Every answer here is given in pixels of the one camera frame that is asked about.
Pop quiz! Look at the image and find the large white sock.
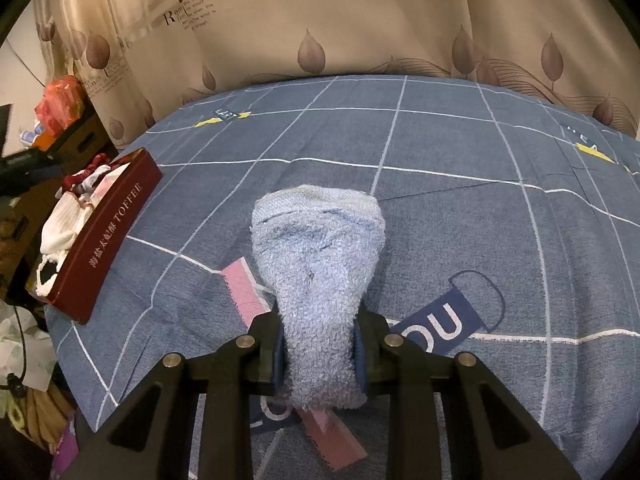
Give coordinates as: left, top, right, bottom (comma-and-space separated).
40, 192, 93, 261

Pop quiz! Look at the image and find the black cable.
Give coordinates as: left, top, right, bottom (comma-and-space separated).
0, 305, 32, 392

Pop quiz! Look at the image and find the blue checked tablecloth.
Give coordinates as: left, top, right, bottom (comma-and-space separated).
45, 75, 640, 480

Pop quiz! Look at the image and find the white plastic bag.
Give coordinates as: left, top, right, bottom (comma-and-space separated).
0, 305, 58, 391

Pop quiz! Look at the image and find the dark brown box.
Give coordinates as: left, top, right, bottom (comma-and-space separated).
50, 112, 121, 163

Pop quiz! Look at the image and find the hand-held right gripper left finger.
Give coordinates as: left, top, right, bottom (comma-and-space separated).
62, 310, 288, 480

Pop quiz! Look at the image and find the red and grey sock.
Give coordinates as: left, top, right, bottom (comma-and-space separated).
62, 152, 113, 196

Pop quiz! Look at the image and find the beige leaf print curtain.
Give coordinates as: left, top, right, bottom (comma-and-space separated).
35, 0, 640, 151

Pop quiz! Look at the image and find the red tin box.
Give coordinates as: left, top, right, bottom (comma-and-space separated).
37, 147, 164, 325

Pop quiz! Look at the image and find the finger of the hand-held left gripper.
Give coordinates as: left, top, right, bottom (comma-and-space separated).
0, 150, 55, 183

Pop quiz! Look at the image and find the red plastic bag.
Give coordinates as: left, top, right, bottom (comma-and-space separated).
34, 76, 86, 131

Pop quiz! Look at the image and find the light blue terry sock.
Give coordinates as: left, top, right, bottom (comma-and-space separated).
250, 185, 386, 410

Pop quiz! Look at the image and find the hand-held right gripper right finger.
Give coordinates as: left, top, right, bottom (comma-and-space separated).
352, 307, 581, 480

